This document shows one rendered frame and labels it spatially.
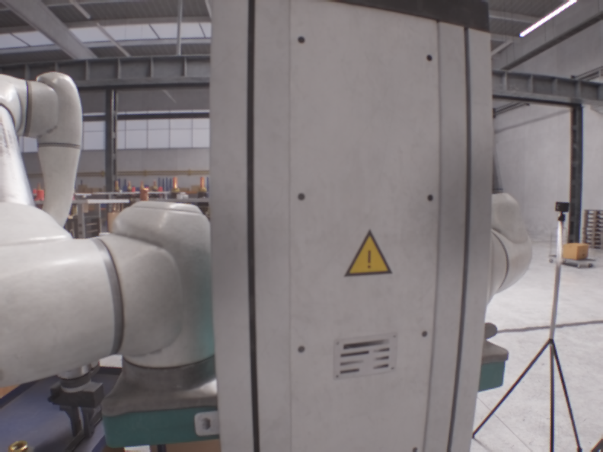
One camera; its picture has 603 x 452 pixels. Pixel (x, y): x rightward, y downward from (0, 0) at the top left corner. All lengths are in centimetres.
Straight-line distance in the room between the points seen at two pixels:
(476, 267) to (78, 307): 46
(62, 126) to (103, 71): 993
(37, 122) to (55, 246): 55
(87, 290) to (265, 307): 19
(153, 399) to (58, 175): 63
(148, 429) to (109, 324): 18
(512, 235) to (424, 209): 38
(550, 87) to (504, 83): 177
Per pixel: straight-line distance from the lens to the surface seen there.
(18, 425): 132
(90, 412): 111
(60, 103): 98
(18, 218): 49
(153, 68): 1029
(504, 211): 78
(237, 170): 34
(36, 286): 41
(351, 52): 41
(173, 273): 45
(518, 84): 1215
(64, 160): 96
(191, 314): 47
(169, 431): 55
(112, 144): 1089
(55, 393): 112
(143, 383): 52
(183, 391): 51
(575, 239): 1394
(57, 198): 96
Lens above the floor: 152
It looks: 4 degrees down
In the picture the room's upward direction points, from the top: straight up
